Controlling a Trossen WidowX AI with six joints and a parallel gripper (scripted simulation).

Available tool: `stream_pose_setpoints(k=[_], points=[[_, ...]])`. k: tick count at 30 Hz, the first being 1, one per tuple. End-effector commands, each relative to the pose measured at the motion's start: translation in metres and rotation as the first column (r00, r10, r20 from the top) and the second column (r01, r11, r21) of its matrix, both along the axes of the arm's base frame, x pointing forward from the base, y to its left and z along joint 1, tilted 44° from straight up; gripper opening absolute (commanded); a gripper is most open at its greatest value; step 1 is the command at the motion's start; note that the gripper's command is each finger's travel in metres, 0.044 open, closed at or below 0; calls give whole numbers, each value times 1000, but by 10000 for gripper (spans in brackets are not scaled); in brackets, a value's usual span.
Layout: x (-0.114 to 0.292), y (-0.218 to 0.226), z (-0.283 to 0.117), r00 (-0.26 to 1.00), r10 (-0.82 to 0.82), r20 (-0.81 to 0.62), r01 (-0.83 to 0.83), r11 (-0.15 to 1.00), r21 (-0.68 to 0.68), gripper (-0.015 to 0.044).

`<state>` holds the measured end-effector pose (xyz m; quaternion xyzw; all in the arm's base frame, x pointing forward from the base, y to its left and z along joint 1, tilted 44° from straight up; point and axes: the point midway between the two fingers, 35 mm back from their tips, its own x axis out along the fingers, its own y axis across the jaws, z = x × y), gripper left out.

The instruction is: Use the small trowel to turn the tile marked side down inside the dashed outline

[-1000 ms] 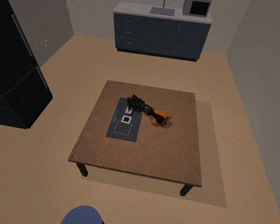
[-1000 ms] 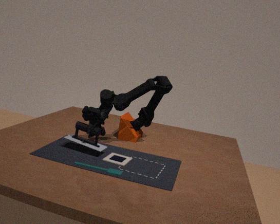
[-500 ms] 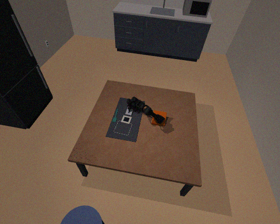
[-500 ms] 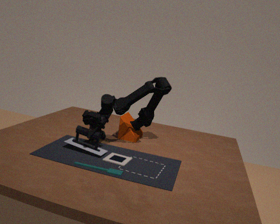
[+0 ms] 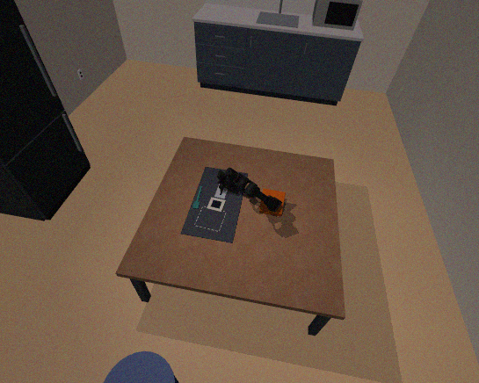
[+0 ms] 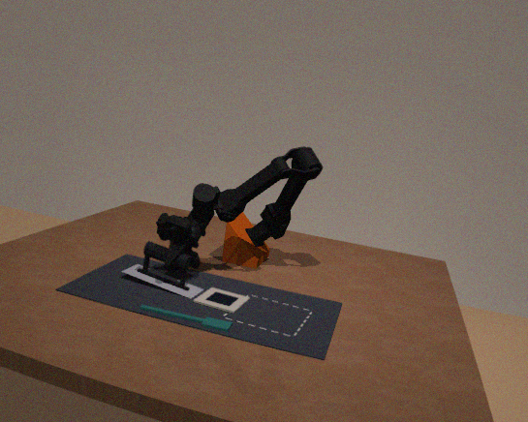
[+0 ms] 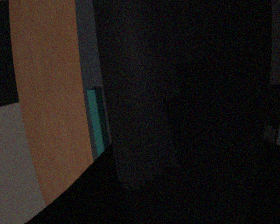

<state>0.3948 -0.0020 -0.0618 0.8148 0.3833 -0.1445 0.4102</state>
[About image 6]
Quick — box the grey rectangular tile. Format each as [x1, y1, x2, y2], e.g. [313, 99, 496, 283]
[194, 287, 250, 313]

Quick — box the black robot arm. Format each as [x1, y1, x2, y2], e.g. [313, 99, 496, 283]
[156, 146, 323, 247]

